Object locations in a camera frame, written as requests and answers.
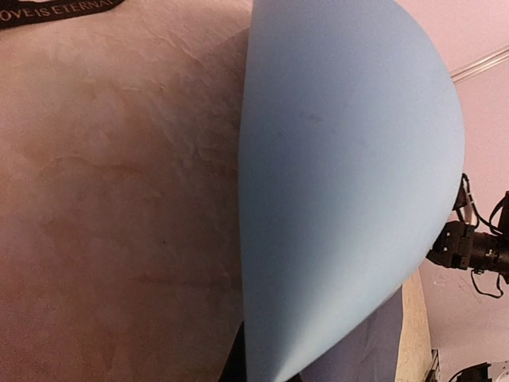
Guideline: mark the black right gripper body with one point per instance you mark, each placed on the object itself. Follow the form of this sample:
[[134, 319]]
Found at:
[[472, 243]]

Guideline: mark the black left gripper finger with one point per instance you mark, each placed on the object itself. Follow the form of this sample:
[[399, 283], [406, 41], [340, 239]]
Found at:
[[234, 369]]

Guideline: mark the blue wrapping paper sheet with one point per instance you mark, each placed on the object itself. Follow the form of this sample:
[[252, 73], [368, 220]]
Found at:
[[351, 151]]

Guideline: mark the black printed ribbon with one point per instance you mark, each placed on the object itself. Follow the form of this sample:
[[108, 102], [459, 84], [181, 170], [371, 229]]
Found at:
[[20, 13]]

